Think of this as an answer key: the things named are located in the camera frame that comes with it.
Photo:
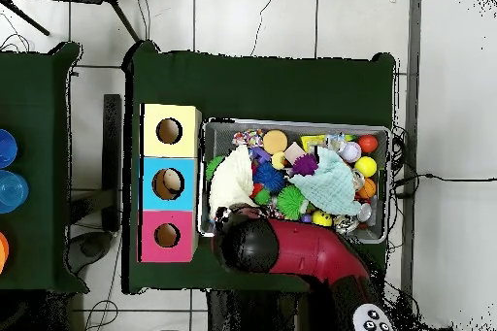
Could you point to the orange round disc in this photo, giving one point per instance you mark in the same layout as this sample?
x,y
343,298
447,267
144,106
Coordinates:
x,y
275,141

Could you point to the mint green cloth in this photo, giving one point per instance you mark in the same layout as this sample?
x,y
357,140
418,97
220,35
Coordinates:
x,y
334,187

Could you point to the clear mesh bin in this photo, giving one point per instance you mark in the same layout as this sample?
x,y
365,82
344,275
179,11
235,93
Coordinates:
x,y
221,135

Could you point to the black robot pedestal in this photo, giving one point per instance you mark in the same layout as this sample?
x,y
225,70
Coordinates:
x,y
256,315

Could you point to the yellow ball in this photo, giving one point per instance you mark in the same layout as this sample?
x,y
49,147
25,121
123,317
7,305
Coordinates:
x,y
366,166

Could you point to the light blue plastic cup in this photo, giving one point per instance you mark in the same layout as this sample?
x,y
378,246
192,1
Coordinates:
x,y
12,191

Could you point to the blue spiky ball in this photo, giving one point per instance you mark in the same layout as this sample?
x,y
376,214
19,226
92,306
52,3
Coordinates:
x,y
269,177

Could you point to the red ball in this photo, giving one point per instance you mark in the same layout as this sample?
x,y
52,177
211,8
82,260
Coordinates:
x,y
368,144

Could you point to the dark green table cloth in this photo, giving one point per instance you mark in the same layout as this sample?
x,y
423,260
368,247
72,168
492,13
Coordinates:
x,y
264,86

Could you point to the dark green side-table cloth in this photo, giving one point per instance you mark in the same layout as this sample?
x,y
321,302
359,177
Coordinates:
x,y
39,113

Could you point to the cream knitted cloth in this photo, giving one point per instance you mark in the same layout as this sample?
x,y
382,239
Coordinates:
x,y
231,179

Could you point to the wooden three-hole sorting box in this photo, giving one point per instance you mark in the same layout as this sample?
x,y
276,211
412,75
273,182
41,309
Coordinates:
x,y
155,183

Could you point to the green spiky ball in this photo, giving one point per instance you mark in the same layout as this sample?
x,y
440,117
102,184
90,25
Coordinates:
x,y
291,201
213,168

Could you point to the purple spiky ball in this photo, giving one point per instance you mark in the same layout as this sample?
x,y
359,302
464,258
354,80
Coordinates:
x,y
305,165

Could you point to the wooden cube block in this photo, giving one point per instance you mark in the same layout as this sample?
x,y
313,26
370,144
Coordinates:
x,y
294,152

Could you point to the dark blue plastic cup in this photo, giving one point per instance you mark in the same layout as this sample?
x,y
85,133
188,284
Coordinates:
x,y
6,149

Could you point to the orange plastic cup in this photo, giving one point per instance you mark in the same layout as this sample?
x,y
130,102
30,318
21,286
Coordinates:
x,y
3,252

